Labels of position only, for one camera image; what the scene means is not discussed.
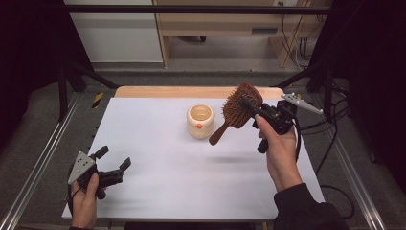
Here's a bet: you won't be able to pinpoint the black curtain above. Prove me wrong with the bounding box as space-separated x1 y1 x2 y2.
0 0 94 145
310 0 406 186

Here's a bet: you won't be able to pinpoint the black frame crossbar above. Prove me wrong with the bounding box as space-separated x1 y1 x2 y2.
63 4 333 15

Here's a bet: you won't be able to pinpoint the person's right hand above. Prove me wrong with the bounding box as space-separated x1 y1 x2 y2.
254 114 304 193

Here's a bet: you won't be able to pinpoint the white table mat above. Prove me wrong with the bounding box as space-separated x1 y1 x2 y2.
61 97 326 222

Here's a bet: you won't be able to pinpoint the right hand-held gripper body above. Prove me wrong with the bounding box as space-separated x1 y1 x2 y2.
252 92 324 154

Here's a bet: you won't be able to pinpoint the brown wooden hairbrush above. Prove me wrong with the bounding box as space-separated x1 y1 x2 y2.
208 82 264 147

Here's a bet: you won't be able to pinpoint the cream ceramic cup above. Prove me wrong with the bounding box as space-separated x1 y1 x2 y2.
186 103 215 140

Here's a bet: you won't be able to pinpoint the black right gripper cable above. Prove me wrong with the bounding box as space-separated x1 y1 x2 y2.
293 116 356 220

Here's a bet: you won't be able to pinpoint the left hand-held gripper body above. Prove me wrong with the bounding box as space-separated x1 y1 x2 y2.
66 150 124 200

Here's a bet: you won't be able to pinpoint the yellow black tape strip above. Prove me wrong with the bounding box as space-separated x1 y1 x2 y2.
91 92 105 109

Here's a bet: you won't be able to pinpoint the aluminium rail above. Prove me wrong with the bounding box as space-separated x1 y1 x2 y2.
0 92 80 230
310 92 387 230

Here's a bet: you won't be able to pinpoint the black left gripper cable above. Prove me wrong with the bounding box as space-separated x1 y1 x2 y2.
66 173 77 219

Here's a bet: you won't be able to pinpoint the black frame strut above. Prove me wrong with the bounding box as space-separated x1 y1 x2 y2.
57 60 121 123
271 61 334 123

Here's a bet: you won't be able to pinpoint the white cabinet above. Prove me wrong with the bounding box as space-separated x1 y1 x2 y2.
63 0 164 64

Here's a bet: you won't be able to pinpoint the black floor cables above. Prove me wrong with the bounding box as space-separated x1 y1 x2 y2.
300 82 352 167

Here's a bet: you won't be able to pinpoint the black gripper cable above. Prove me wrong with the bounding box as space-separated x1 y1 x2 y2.
293 116 356 220
66 173 77 219

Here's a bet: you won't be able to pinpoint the hanging cable bundle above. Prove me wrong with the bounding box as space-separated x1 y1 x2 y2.
281 13 320 70

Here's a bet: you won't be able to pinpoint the light wooden desk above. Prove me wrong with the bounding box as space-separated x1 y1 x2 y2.
152 0 329 69

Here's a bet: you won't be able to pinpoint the person's left hand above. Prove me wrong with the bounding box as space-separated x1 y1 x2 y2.
70 172 101 228

